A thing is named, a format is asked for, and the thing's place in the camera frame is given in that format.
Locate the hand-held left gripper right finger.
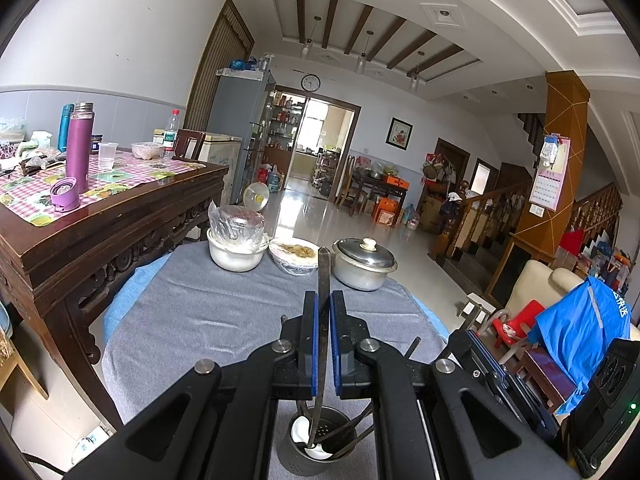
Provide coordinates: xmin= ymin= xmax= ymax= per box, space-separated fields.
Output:
xmin=330 ymin=290 xmax=582 ymax=480

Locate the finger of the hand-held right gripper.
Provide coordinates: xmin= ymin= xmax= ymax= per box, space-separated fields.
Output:
xmin=469 ymin=330 xmax=563 ymax=432
xmin=446 ymin=331 xmax=557 ymax=442

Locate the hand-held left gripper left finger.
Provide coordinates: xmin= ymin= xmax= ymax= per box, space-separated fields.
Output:
xmin=64 ymin=292 xmax=321 ymax=480

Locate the white plastic spoon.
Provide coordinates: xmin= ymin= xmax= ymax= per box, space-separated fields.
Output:
xmin=290 ymin=414 xmax=334 ymax=461

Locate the dark grey utensil holder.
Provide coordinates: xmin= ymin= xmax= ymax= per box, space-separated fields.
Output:
xmin=276 ymin=406 xmax=362 ymax=479

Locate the dark wooden stool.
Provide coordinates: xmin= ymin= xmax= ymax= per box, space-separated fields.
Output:
xmin=514 ymin=346 xmax=582 ymax=415

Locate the red plastic chair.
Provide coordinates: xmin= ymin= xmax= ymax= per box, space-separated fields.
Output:
xmin=491 ymin=299 xmax=547 ymax=352

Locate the blue jacket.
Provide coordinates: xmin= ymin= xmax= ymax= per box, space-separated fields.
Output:
xmin=526 ymin=275 xmax=633 ymax=415

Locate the white step stool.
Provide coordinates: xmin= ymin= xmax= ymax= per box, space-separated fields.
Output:
xmin=456 ymin=291 xmax=497 ymax=334

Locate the metal pot with lid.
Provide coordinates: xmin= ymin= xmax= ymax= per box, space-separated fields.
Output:
xmin=331 ymin=237 xmax=399 ymax=293

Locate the wrapped plate of food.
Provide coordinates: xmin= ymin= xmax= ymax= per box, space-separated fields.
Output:
xmin=268 ymin=237 xmax=321 ymax=277

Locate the cream chair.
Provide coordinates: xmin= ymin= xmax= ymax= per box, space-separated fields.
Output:
xmin=504 ymin=259 xmax=587 ymax=322

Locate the grey tablecloth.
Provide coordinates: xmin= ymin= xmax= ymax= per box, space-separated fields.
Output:
xmin=101 ymin=241 xmax=449 ymax=480

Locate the white bowl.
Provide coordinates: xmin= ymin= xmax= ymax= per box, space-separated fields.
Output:
xmin=206 ymin=228 xmax=269 ymax=274

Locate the orange box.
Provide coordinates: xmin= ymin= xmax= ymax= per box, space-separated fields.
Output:
xmin=371 ymin=197 xmax=402 ymax=227

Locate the wooden stair railing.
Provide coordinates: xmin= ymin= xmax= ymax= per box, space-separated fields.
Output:
xmin=434 ymin=179 xmax=532 ymax=263

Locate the small white fan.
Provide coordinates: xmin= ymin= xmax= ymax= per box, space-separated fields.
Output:
xmin=242 ymin=182 xmax=271 ymax=214

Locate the dark dining table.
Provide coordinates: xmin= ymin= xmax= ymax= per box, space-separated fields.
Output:
xmin=340 ymin=155 xmax=410 ymax=217

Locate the blue water jug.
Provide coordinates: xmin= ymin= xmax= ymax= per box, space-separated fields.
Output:
xmin=257 ymin=163 xmax=286 ymax=193

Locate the light blue table cover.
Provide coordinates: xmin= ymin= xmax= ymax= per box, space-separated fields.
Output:
xmin=101 ymin=254 xmax=452 ymax=348

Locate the carved wooden sideboard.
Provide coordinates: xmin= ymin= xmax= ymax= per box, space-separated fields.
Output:
xmin=0 ymin=152 xmax=231 ymax=432

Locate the framed floral picture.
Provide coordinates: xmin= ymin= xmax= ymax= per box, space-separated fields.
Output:
xmin=385 ymin=117 xmax=415 ymax=150

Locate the white sneaker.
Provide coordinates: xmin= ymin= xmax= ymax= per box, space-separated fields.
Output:
xmin=69 ymin=424 xmax=115 ymax=467

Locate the kitchen shelf with bottles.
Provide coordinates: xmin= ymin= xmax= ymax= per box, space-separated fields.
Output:
xmin=266 ymin=90 xmax=302 ymax=152

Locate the wooden chair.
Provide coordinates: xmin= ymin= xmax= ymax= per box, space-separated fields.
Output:
xmin=173 ymin=128 xmax=207 ymax=162

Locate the pink checkered cloth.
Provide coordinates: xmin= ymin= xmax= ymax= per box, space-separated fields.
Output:
xmin=0 ymin=152 xmax=209 ymax=229

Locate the grey refrigerator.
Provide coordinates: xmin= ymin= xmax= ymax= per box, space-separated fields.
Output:
xmin=206 ymin=67 xmax=277 ymax=207

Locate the plastic water bottle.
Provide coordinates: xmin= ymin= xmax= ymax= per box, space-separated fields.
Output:
xmin=162 ymin=108 xmax=181 ymax=160

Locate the wrapped small bowl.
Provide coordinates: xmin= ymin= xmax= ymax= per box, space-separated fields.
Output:
xmin=130 ymin=141 xmax=165 ymax=161

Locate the clear plastic cup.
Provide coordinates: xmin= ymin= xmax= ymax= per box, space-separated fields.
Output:
xmin=97 ymin=141 xmax=119 ymax=170

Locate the purple thermos lid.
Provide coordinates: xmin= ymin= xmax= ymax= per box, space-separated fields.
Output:
xmin=48 ymin=175 xmax=81 ymax=214

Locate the purple thermos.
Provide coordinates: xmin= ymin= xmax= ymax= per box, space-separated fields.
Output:
xmin=65 ymin=102 xmax=96 ymax=197

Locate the teal bottle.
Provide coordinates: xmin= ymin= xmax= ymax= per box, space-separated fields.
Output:
xmin=57 ymin=103 xmax=76 ymax=154

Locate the pink wall calendar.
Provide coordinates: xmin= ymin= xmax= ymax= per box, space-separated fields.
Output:
xmin=530 ymin=132 xmax=572 ymax=212

